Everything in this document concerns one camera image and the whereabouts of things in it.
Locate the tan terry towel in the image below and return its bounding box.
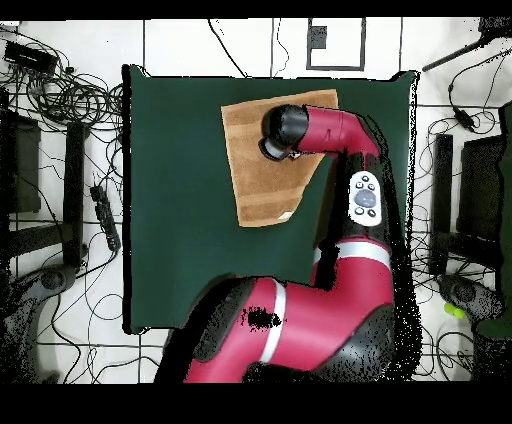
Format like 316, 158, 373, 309
220, 88, 340, 228

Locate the dark flat panel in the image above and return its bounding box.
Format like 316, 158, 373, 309
0, 111, 42, 215
456, 135, 506, 241

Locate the dark green table cloth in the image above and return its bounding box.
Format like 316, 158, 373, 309
121, 63, 419, 335

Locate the black power strip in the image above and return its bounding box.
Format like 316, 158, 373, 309
89, 184, 122, 253

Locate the black L-shaped stand foot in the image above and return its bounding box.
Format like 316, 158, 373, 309
7, 121, 86, 268
429, 133, 503, 275

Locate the small grey square plate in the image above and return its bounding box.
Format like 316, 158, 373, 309
306, 25, 328, 50

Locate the black power adapter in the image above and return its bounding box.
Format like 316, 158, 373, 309
453, 108, 477, 132

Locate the black rod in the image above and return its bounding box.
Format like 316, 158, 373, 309
421, 17, 512, 73

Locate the black electronics box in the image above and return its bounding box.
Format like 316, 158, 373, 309
2, 40, 59, 75

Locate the tangled black cable bundle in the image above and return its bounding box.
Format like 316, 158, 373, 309
0, 23, 124, 133

